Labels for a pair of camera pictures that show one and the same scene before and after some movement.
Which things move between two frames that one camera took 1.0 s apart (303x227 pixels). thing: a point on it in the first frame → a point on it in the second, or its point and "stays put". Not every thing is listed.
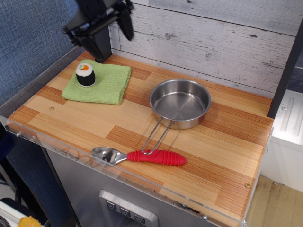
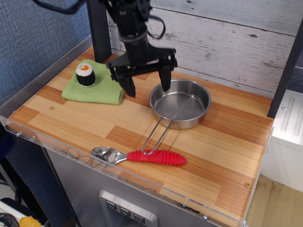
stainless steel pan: [179, 103] stays put
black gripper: [94, 13] → [141, 57]
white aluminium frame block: [283, 162] stays put
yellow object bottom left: [29, 222] stays put
